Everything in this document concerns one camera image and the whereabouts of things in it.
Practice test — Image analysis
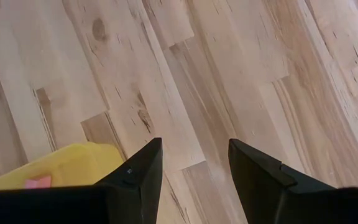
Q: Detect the yellow translucent plastic bin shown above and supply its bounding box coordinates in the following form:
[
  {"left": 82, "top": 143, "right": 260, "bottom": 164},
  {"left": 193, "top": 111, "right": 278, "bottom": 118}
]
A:
[{"left": 0, "top": 141, "right": 124, "bottom": 192}]

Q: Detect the pink wooden block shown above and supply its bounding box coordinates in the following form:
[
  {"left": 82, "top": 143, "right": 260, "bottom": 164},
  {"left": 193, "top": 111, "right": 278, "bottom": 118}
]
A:
[
  {"left": 24, "top": 179, "right": 39, "bottom": 190},
  {"left": 37, "top": 175, "right": 53, "bottom": 189}
]

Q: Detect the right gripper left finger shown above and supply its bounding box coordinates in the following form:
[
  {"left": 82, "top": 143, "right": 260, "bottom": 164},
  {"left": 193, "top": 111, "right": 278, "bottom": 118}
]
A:
[{"left": 94, "top": 137, "right": 164, "bottom": 224}]

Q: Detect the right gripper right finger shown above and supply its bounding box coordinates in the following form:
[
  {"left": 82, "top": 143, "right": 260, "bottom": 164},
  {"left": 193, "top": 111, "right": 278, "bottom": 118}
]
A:
[{"left": 227, "top": 138, "right": 337, "bottom": 224}]

